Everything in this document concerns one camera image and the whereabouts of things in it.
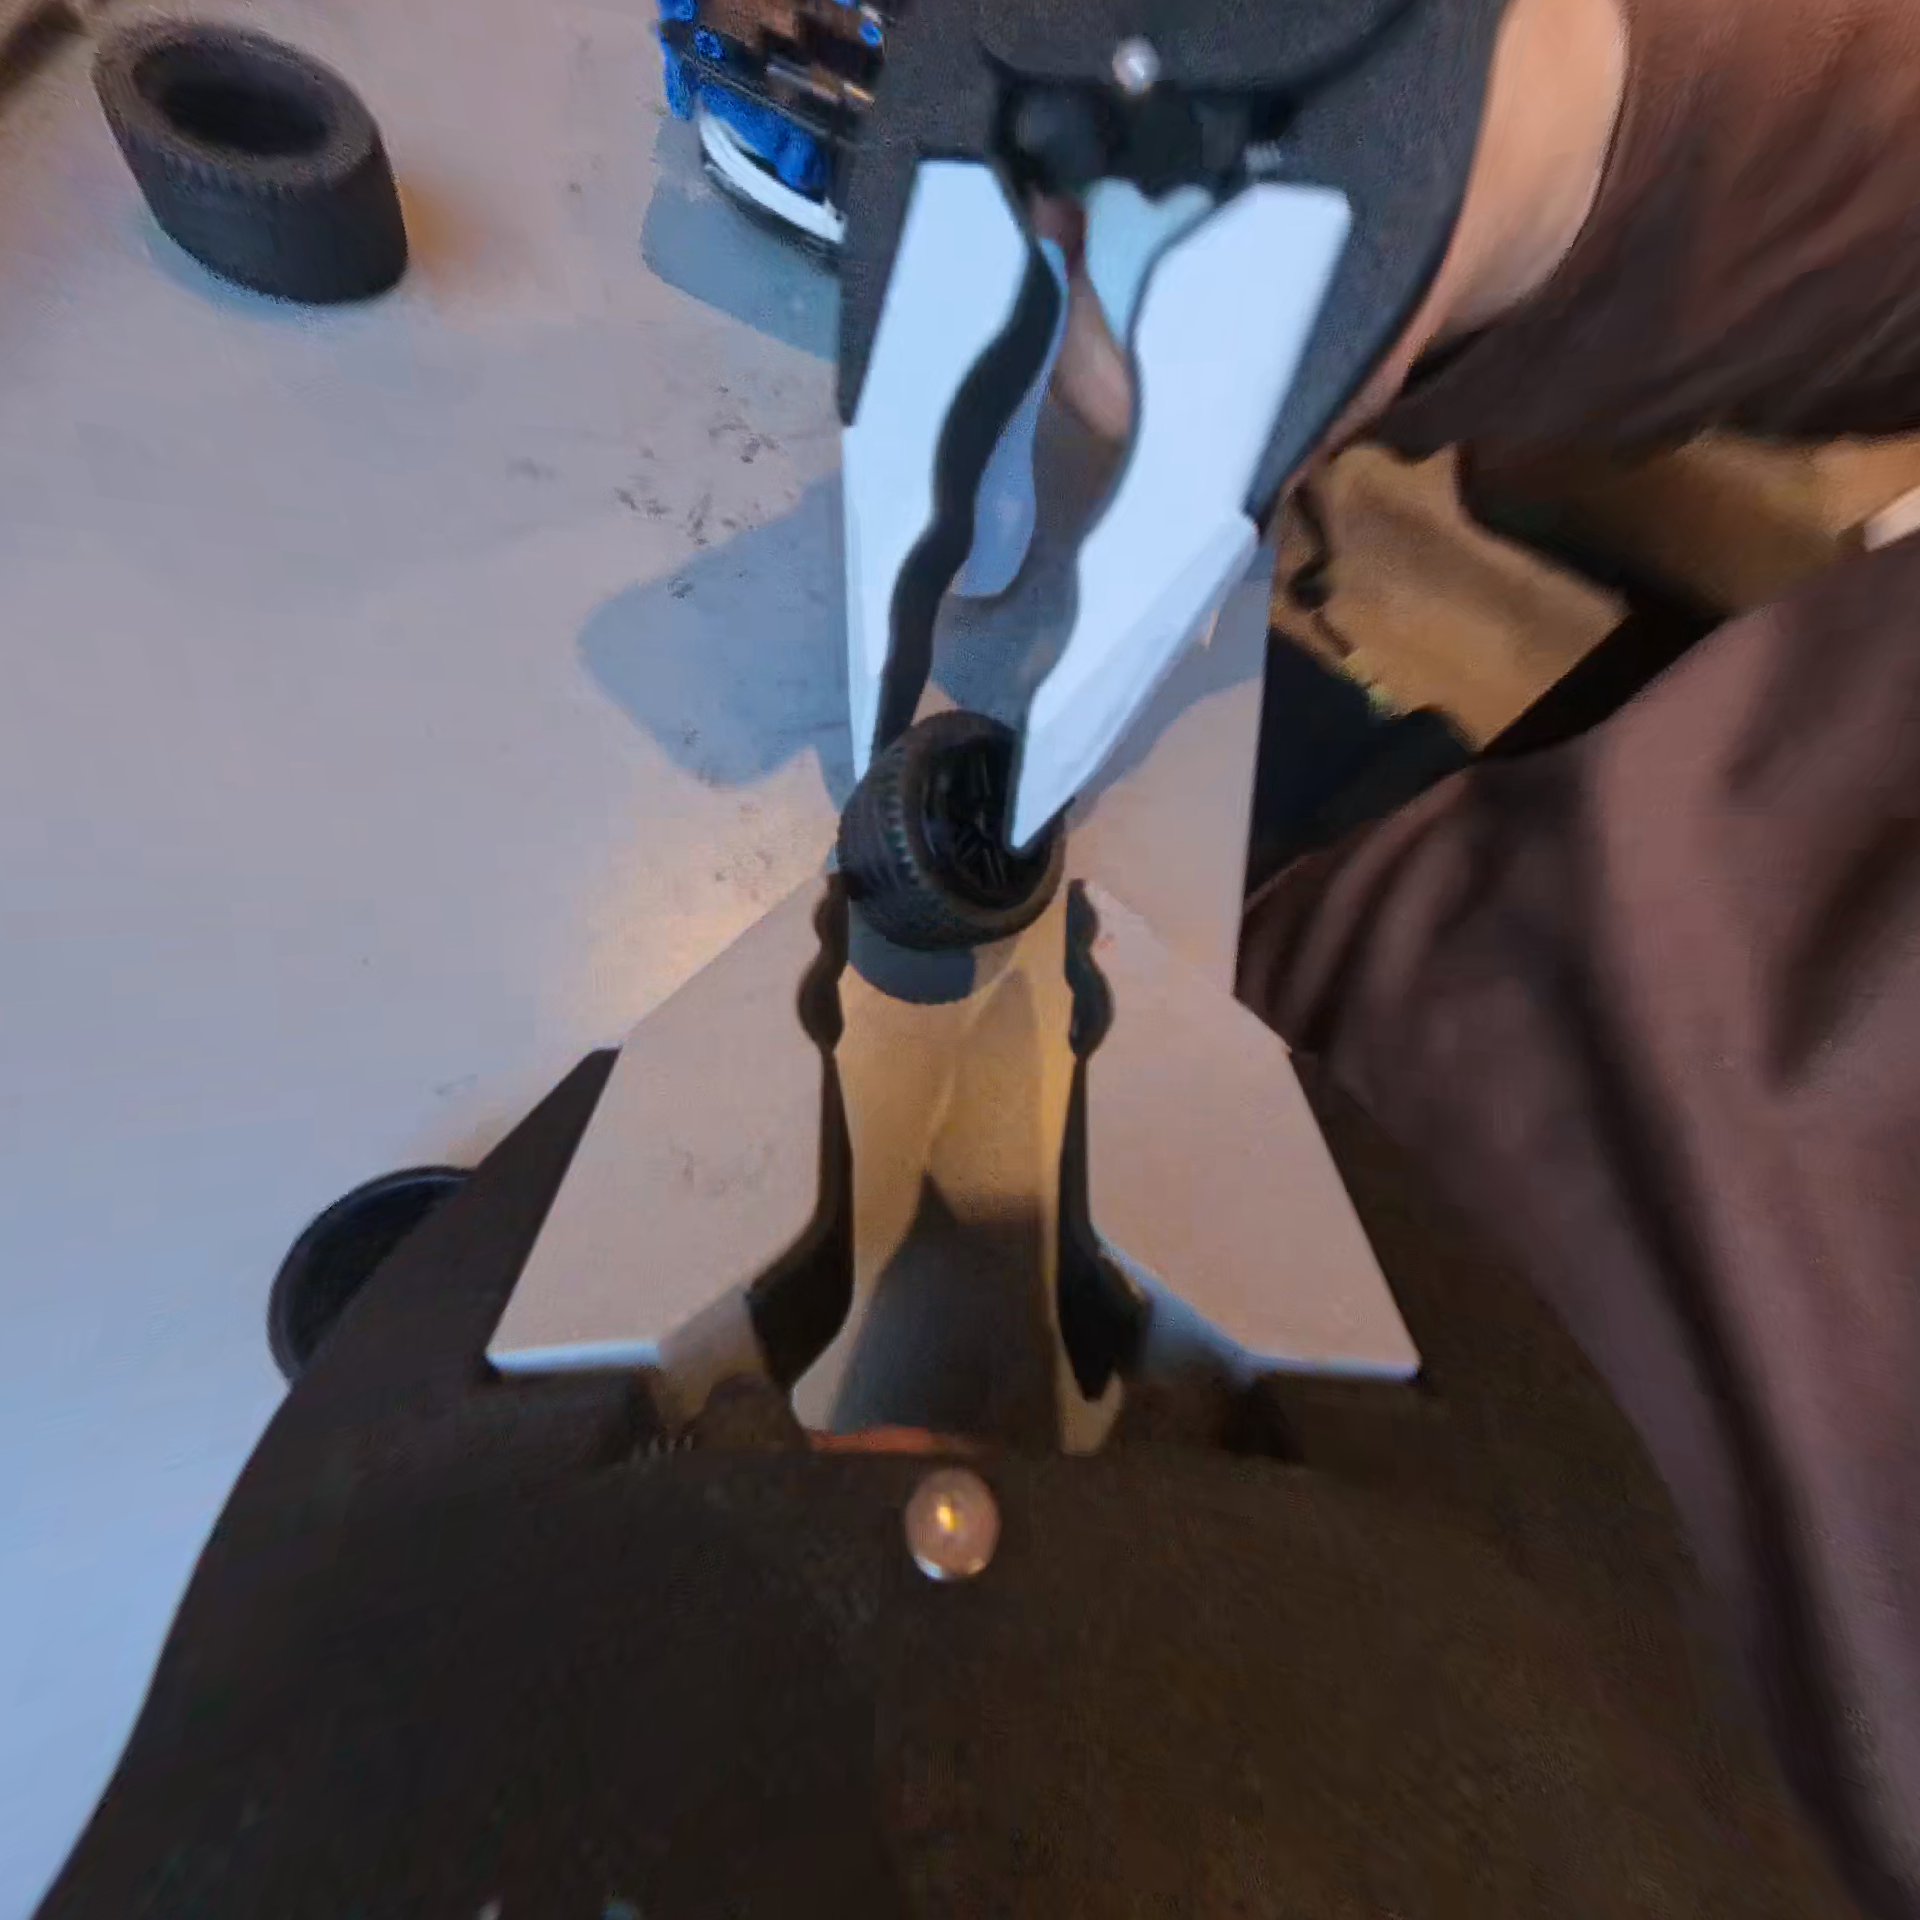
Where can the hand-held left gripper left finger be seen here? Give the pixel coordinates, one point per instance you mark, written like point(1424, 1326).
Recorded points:
point(674, 1184)

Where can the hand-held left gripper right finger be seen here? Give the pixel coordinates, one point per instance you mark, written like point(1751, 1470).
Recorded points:
point(1215, 1201)

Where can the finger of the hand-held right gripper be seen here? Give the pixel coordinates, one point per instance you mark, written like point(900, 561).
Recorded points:
point(1215, 420)
point(900, 404)

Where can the person's right forearm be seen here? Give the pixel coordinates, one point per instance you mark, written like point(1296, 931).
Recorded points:
point(1695, 195)

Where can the white desk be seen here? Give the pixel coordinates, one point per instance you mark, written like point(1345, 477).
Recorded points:
point(375, 675)

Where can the blue toy car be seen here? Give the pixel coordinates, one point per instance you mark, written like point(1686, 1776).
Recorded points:
point(764, 120)

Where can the person's brown garment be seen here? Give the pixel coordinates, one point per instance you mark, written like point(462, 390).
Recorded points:
point(1620, 1081)

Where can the large black rubber tire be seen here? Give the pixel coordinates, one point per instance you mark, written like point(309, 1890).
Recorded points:
point(285, 224)

